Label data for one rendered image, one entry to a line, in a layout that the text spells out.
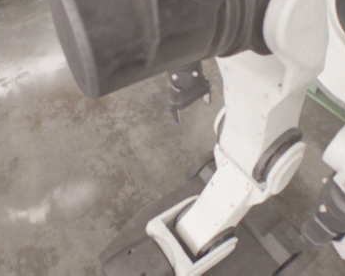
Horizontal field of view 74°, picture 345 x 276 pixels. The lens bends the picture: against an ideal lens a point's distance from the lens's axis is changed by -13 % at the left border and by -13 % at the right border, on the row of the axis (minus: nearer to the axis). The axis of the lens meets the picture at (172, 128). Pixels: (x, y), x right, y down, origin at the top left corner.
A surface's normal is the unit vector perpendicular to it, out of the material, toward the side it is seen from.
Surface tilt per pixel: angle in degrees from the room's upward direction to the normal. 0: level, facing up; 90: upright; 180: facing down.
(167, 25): 90
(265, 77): 35
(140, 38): 81
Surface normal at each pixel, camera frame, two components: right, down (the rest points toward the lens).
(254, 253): -0.02, -0.70
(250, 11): -0.21, 0.61
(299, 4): 0.55, 0.58
